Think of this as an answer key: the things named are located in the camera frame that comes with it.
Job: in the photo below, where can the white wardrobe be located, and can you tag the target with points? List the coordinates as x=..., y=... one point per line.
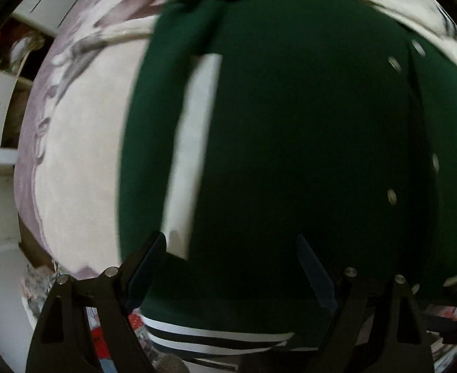
x=43, y=2

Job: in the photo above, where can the green jacket with striped ribbing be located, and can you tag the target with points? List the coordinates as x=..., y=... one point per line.
x=298, y=143

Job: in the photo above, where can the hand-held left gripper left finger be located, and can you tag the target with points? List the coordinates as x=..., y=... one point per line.
x=147, y=264

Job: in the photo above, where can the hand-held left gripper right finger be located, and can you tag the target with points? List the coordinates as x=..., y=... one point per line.
x=314, y=268

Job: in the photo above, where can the red patterned cloth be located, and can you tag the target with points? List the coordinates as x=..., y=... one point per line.
x=98, y=338

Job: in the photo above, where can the cream floral blanket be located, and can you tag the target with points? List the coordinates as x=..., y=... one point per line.
x=84, y=143

